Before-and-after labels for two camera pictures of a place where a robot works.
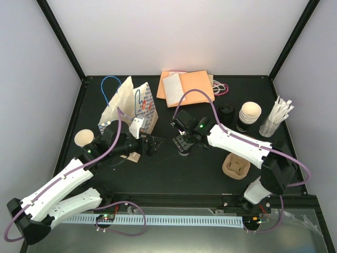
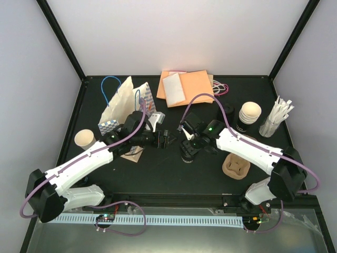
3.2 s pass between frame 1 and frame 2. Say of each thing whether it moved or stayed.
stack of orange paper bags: stayed
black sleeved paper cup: moved
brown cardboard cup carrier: stayed
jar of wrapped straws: stayed
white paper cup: stayed
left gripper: moved
